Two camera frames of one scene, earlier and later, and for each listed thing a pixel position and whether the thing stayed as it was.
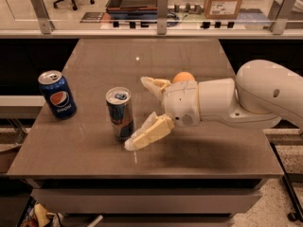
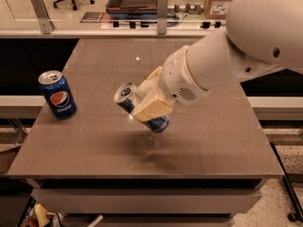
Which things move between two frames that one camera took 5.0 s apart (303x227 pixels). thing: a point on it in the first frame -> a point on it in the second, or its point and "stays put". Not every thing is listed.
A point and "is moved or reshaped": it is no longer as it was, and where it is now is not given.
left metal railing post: (45, 25) stays put
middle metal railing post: (162, 12) stays put
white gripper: (181, 103) -> (177, 77)
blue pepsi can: (57, 94) stays put
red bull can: (118, 102) is moved or reshaped
